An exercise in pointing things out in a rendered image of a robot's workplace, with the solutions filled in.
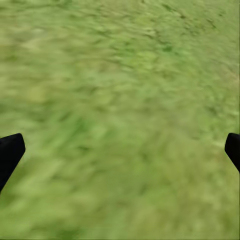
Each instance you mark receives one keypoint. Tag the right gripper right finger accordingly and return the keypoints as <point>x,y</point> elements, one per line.
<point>232,148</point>

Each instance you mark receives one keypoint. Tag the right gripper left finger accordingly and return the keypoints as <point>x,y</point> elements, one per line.
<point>12,148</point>

